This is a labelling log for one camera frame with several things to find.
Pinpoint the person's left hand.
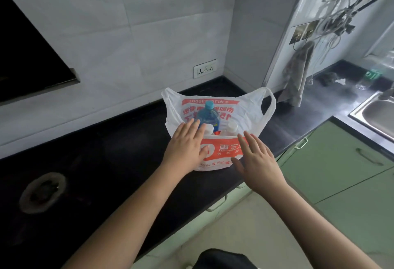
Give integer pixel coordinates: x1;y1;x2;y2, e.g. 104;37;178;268
161;118;210;176

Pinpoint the person's right hand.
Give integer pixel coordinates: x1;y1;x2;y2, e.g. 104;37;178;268
231;131;289;196

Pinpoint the person's right forearm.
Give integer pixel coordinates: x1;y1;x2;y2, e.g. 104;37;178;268
251;182;383;269

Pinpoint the person's left forearm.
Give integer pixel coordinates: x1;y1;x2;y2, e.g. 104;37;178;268
62;162;189;269

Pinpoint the blue bottle with blue cap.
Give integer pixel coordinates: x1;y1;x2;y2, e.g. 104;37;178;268
196;100;220;133

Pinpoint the white capped jar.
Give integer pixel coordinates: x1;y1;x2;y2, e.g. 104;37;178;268
222;120;239;136

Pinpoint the white plastic bag red print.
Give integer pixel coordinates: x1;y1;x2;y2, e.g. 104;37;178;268
161;87;276;172

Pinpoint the grey hanging cloth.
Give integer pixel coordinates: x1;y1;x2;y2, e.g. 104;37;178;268
277;41;316;107

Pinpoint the dark scouring pad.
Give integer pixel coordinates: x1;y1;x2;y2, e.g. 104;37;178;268
317;72;340;87

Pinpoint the person's dark clothing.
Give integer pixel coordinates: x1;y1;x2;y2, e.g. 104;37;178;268
191;248;258;269

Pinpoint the stainless steel sink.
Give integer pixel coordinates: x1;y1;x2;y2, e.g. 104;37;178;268
348;91;394;142

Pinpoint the large green cabinet door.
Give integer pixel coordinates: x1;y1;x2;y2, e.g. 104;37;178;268
314;167;394;255

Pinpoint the clear plastic bottle green label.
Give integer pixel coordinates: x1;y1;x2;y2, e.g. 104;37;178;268
355;51;394;91

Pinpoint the black range hood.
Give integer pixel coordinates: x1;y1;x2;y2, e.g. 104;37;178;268
0;0;81;106

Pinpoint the pale drawer handle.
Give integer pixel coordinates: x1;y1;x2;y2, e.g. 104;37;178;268
206;195;228;212

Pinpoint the green cabinet door handle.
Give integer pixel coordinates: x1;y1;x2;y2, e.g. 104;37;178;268
356;148;385;166

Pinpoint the brass double wall hook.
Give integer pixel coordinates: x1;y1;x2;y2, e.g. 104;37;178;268
289;20;319;51

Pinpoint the bundle of white cables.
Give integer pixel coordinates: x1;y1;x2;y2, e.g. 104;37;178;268
308;0;357;85

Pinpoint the round stove cutout ring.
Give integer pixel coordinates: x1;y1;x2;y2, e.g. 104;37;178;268
19;172;67;214

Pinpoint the black cable with plug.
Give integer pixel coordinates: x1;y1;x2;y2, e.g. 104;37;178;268
334;0;394;37

